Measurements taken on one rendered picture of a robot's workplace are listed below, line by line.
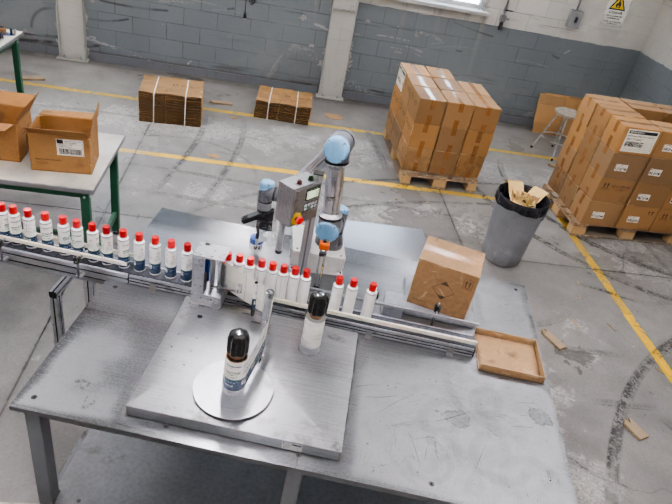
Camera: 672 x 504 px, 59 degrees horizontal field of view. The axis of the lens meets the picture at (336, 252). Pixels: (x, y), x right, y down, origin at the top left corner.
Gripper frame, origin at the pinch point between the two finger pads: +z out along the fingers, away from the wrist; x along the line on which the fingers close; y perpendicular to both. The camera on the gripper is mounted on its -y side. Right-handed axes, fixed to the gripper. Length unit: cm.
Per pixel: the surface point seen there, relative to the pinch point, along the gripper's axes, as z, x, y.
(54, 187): 13, 52, -119
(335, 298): -7, -51, 38
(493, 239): 70, 147, 197
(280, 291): -4.4, -46.9, 13.2
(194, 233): 7.7, 11.7, -33.2
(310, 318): -16, -77, 25
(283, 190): -53, -41, 9
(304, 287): -9, -49, 24
